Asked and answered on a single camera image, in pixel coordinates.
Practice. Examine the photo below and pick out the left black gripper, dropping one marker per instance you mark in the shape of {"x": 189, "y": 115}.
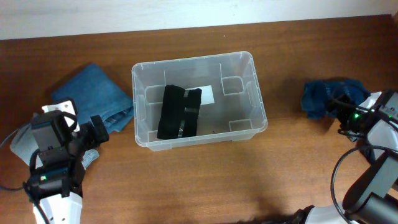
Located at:
{"x": 94, "y": 131}

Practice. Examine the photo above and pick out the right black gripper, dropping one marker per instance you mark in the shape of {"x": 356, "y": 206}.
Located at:
{"x": 349, "y": 117}

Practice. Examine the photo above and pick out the blue taped clothing bundle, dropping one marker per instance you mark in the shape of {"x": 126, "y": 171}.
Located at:
{"x": 317, "y": 100}

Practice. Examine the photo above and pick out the light blue jeans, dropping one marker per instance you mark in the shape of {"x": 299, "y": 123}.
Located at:
{"x": 23, "y": 145}

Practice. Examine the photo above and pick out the black taped clothing bundle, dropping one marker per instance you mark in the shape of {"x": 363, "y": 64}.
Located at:
{"x": 179, "y": 113}

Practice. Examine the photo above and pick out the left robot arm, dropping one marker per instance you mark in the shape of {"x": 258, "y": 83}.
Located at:
{"x": 56, "y": 170}

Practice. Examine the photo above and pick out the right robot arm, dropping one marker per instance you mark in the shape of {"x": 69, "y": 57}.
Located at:
{"x": 367, "y": 200}

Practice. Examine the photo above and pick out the white label in container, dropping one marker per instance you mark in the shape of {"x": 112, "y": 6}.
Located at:
{"x": 207, "y": 97}

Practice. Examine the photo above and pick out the clear plastic storage container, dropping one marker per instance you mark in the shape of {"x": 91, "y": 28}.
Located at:
{"x": 238, "y": 112}

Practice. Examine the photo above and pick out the dark navy clothing bundle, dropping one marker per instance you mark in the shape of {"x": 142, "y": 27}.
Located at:
{"x": 369, "y": 153}

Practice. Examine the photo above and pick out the dark blue folded jeans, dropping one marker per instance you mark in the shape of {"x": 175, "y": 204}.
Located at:
{"x": 94, "y": 93}

